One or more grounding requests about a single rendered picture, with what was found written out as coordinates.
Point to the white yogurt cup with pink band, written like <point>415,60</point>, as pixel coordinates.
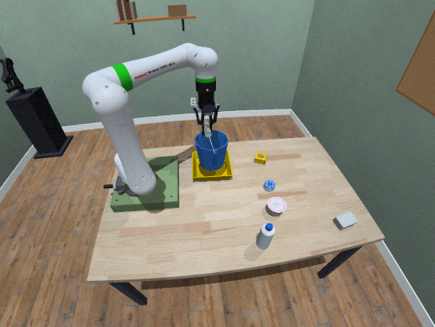
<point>276,205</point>

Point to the small white lidded plastic tub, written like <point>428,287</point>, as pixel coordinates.
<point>345,220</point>

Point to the yellow shallow tray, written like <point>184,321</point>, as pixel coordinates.
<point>200,174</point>

